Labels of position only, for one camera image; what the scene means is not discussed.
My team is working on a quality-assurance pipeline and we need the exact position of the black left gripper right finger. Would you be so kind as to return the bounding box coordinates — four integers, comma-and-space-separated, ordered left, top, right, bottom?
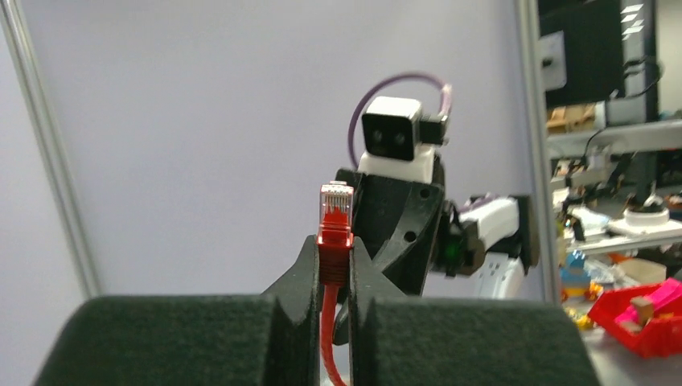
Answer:
348, 239, 599, 385

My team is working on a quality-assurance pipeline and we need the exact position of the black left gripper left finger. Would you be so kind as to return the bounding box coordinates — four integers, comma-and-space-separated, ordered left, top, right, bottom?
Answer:
36, 236, 320, 385

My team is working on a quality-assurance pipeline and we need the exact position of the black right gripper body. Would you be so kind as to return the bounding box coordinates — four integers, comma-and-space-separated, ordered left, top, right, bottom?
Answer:
332, 159, 454, 347

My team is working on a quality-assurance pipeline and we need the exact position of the red cable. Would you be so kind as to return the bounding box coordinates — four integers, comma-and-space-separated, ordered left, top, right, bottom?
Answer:
316, 181, 355, 386

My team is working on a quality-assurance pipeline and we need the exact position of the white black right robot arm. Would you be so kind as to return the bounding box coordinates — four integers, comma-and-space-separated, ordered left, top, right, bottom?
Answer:
335, 157, 540, 296

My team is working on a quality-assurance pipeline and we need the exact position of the cluttered background shelf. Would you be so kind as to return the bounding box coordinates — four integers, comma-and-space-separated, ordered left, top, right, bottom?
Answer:
538, 0, 682, 331

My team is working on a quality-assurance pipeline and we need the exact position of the red plastic toy bin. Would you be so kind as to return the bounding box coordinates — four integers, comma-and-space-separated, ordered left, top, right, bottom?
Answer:
588, 278, 681, 358

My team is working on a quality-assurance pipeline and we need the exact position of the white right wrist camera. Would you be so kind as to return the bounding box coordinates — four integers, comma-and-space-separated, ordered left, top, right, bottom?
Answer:
357, 96, 449, 184

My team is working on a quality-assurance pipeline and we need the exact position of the right aluminium frame post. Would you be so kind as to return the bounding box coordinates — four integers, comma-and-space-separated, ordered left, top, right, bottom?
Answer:
515, 0, 561, 305

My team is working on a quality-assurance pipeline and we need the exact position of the aluminium frame post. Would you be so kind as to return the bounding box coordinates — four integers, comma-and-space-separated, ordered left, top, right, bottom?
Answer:
1, 1, 102, 298
515, 0, 561, 305

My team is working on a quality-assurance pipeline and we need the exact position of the left aluminium frame post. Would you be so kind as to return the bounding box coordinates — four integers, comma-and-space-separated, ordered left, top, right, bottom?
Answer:
1, 1, 102, 298

